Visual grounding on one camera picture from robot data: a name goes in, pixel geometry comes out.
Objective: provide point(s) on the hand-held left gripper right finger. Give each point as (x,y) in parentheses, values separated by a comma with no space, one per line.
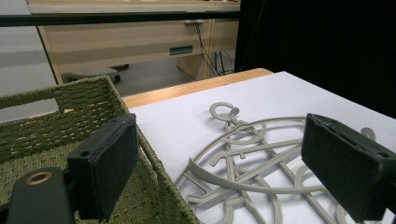
(342,168)

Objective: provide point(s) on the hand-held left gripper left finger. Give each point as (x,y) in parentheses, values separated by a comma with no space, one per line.
(106,161)

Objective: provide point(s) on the green woven basket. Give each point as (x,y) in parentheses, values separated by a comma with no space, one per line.
(77,102)

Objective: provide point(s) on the grey chair base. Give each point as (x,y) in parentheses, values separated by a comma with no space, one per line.
(93,73)

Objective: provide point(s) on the light wooden desk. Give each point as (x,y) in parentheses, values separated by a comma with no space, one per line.
(124,40)

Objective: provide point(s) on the black curtain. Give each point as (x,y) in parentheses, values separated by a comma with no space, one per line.
(327,40)

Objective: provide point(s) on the black horizontal bar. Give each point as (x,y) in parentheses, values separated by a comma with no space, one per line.
(93,18)

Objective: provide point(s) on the white power strip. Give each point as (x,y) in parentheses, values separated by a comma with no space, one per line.
(193,21)

